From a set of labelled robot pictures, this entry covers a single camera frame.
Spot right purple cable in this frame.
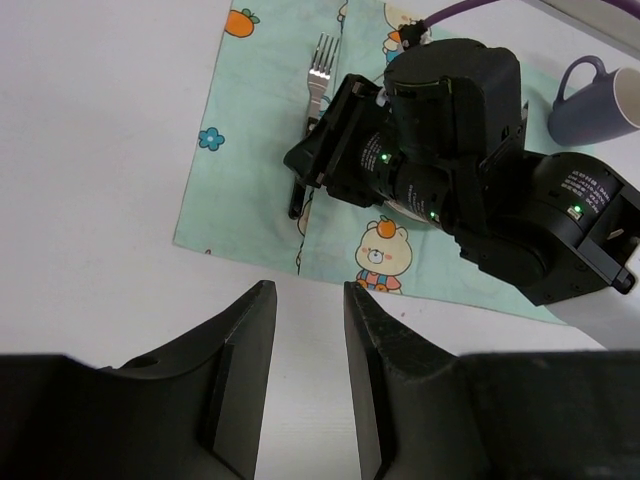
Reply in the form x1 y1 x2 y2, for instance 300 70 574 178
422 0 640 26

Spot pale green glass plate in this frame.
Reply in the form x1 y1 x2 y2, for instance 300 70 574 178
385 200 442 230

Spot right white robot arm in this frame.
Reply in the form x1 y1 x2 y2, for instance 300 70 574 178
284 38 639 306

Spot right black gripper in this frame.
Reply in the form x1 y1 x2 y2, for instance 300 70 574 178
283 74 400 206

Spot purple mug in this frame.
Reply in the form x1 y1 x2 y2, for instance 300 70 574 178
547 55 639 147

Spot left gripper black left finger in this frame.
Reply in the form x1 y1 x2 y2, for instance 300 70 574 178
1 281 277 479

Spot green cartoon print cloth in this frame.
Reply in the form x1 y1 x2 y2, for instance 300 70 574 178
174 1 553 322

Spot silver fork dark handle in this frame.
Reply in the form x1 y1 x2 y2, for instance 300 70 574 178
288 33 339 220

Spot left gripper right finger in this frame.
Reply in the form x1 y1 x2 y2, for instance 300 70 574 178
344 282 639 479

